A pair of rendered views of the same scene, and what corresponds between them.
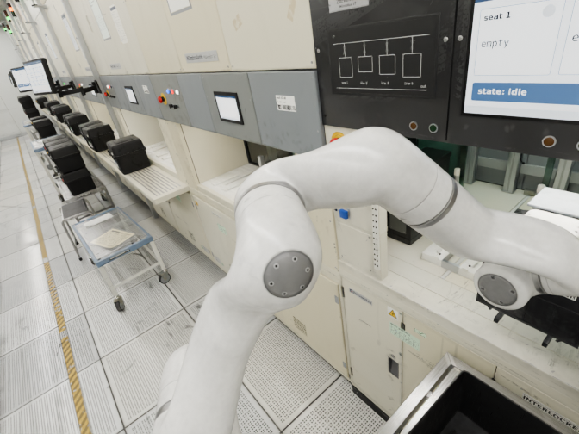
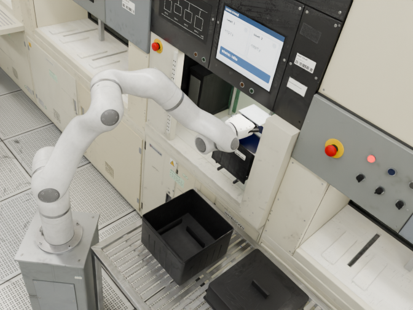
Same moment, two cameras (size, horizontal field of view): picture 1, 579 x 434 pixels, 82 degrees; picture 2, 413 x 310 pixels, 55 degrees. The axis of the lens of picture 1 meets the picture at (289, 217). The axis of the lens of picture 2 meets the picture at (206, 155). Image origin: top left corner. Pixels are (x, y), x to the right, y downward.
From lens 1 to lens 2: 0.90 m
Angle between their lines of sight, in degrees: 17
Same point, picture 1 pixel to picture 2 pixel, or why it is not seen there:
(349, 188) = (139, 90)
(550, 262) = (213, 135)
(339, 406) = not seen: hidden behind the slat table
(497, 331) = (221, 178)
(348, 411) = not seen: hidden behind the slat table
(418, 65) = (201, 24)
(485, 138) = (222, 74)
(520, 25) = (237, 30)
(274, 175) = (110, 75)
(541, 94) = (241, 63)
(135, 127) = not seen: outside the picture
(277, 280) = (105, 118)
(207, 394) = (64, 163)
